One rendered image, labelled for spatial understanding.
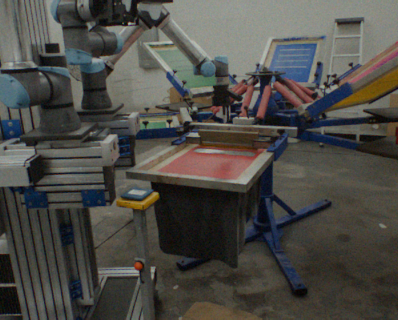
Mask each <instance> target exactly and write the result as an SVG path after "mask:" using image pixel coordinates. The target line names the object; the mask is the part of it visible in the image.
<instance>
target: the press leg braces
mask: <svg viewBox="0 0 398 320"><path fill-rule="evenodd" d="M274 201H275V202H276V203H277V204H278V205H280V206H281V207H282V208H283V209H284V210H286V212H288V214H286V216H289V217H291V218H292V217H295V216H297V215H300V213H297V212H295V211H294V210H292V208H290V207H289V206H288V205H287V204H286V203H285V202H283V201H282V200H281V199H280V198H279V197H278V196H276V194H274ZM265 206H266V209H267V214H268V218H269V224H270V228H271V234H272V238H273V244H274V245H271V246H272V248H273V250H274V252H275V253H280V252H284V250H283V248H282V247H281V246H280V242H279V236H278V232H277V226H276V222H275V217H274V213H273V208H272V205H271V200H270V198H265ZM250 218H251V217H246V224H247V223H248V222H249V220H250Z"/></svg>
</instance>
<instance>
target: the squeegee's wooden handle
mask: <svg viewBox="0 0 398 320"><path fill-rule="evenodd" d="M198 136H200V137H201V143H202V142H203V141H207V142H218V143H238V144H248V145H253V147H254V141H253V140H254V139H258V140H259V133H256V132H243V131H218V130H204V129H200V130H198Z"/></svg>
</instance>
